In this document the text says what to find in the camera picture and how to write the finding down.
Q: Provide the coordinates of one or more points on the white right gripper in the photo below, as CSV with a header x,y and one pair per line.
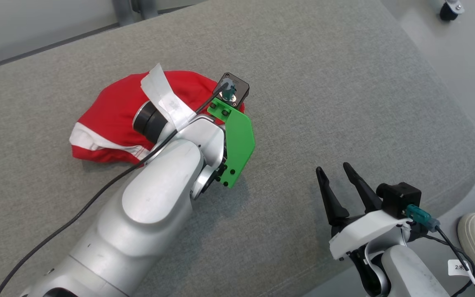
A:
x,y
365,231

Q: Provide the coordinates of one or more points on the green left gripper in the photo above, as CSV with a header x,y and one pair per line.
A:
x,y
239,140

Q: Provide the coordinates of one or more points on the red shorts white waistband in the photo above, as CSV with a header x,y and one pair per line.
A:
x,y
114,107

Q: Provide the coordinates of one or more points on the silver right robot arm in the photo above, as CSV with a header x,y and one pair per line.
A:
x,y
406,272

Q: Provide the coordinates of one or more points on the black caster grey fork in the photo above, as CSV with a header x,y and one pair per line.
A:
x,y
447,12

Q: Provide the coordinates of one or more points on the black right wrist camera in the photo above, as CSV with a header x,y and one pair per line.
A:
x,y
398,198

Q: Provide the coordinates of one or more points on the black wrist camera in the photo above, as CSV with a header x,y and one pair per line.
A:
x,y
398,198
241,88

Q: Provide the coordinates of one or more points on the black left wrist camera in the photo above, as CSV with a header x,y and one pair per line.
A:
x,y
241,88

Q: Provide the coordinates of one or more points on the grey partition post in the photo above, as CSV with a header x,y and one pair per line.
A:
x,y
134,10

